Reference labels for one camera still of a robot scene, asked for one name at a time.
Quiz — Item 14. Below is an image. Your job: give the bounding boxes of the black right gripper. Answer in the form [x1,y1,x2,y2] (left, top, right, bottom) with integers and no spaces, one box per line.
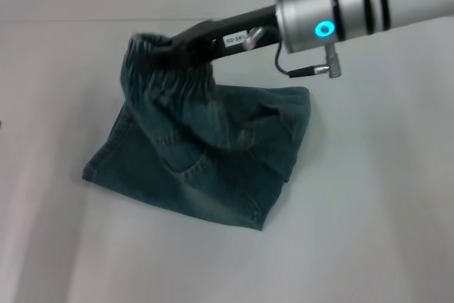
[140,4,285,70]

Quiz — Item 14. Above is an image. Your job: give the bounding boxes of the blue denim shorts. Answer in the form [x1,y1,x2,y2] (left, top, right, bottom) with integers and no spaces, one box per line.
[82,31,313,233]

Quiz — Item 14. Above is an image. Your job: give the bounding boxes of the black cable with silver plug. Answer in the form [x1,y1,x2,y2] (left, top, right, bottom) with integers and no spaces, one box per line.
[275,43,343,79]

